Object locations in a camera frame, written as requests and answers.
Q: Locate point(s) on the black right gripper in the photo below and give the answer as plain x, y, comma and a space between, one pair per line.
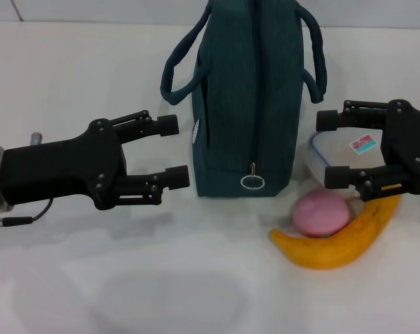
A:
411, 139

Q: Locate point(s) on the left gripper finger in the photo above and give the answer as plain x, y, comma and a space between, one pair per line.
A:
177, 176
166, 125

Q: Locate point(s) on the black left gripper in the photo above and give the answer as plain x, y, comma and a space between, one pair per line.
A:
57, 167

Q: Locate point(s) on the clear food box blue lid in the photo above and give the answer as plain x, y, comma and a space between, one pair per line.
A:
338, 149

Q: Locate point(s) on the pink toy peach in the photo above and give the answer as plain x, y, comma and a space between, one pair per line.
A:
321, 214

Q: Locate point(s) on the dark teal lunch bag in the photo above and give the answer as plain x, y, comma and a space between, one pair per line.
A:
231, 104

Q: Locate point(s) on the yellow banana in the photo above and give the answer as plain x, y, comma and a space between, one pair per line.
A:
317, 254

